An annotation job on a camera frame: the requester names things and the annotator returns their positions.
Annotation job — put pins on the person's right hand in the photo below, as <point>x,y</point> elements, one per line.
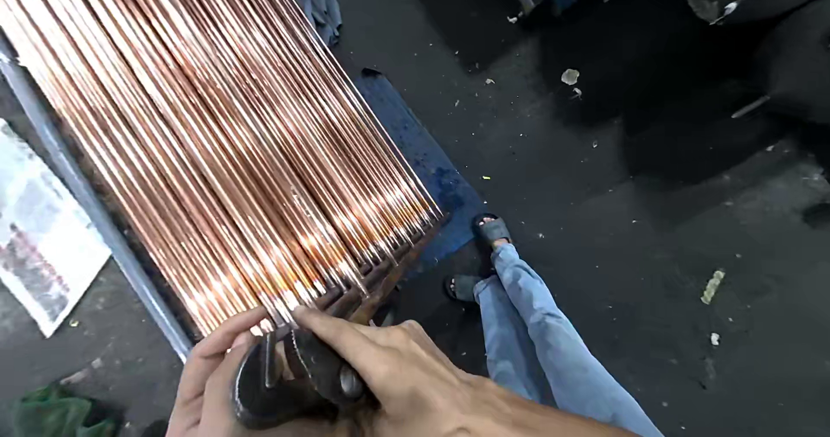
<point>428,382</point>

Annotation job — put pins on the person's left hand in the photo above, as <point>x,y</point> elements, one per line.
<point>198,395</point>

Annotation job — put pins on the person's right index finger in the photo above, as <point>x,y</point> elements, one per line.
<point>340,335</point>

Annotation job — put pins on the person's left thumb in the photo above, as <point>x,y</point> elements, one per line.
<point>224,378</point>

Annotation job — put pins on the person's left index finger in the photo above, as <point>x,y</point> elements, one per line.
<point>204,353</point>

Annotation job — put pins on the black metal hand tool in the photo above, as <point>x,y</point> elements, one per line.
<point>282,398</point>

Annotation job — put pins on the person's right forearm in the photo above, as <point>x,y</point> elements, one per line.
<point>538,416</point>

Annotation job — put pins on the rusty brown metal support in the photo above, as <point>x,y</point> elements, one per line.
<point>389,281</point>

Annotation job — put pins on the green cloth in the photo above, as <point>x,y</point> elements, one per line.
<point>55,414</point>

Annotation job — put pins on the blue-grey metal bar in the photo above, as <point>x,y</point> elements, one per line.
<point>97,210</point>

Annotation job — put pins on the white printed sheet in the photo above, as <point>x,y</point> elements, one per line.
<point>45,242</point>

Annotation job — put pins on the blue flat sheet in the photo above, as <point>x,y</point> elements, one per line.
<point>421,158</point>

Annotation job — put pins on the person's legs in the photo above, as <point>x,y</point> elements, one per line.
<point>551,333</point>

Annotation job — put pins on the pile of copper tubes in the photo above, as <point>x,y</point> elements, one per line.
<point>214,119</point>

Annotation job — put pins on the pale round scrap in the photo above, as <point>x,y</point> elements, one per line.
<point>570,76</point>

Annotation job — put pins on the yellowish flat scrap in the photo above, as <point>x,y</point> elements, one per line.
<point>712,286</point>

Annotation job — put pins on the thin grey stick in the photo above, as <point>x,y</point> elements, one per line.
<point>750,106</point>

